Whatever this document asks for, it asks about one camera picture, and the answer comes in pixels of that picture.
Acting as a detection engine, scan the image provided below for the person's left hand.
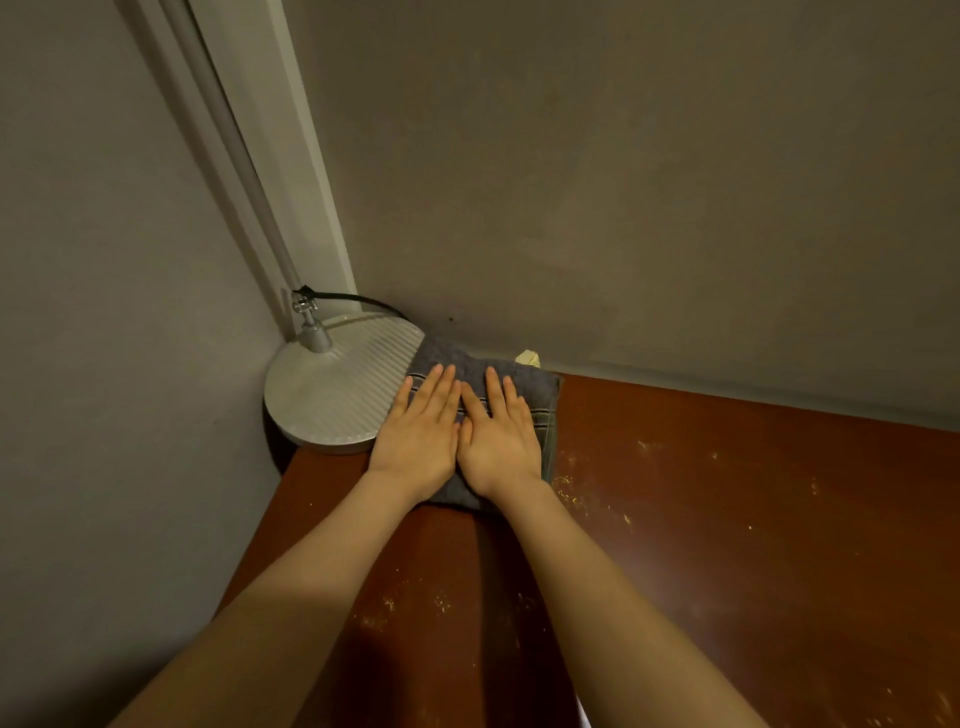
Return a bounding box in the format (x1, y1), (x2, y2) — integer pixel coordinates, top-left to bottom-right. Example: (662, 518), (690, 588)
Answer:
(366, 363), (463, 504)

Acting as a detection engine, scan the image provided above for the person's right hand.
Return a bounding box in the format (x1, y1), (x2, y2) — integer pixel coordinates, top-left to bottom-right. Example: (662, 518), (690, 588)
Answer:
(456, 366), (543, 505)

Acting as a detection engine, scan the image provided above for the grey towel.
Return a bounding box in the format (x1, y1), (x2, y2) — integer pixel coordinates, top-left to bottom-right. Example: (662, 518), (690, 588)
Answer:
(405, 334), (564, 513)

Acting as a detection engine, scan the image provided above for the person's right forearm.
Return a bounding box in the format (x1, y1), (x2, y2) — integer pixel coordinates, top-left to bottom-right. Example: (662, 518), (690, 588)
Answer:
(491, 477), (770, 728)

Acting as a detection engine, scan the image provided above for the person's left forearm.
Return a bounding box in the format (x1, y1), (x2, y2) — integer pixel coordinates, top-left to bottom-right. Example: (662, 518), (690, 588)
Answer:
(108, 468), (432, 728)

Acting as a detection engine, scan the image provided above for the white round lamp base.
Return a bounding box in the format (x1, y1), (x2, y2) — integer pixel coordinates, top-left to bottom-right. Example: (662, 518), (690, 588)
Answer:
(263, 294), (426, 456)

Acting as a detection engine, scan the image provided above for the black lamp cable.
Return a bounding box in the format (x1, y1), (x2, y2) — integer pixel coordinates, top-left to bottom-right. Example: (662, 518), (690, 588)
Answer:
(292, 285), (411, 322)

